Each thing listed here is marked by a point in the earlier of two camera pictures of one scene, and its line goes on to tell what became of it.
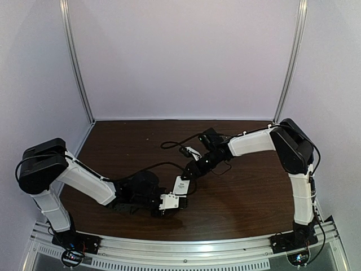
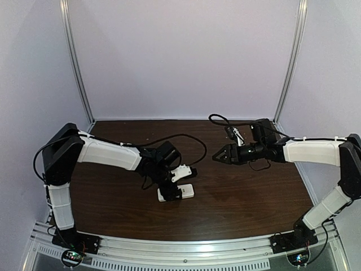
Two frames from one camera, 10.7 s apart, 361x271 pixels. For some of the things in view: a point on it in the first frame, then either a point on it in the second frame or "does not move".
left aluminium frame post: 65,16 does not move
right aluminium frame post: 295,59 does not move
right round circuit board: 299,259 does not move
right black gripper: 194,169 -> 230,149
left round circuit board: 71,258 does not move
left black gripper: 158,214 -> 170,193
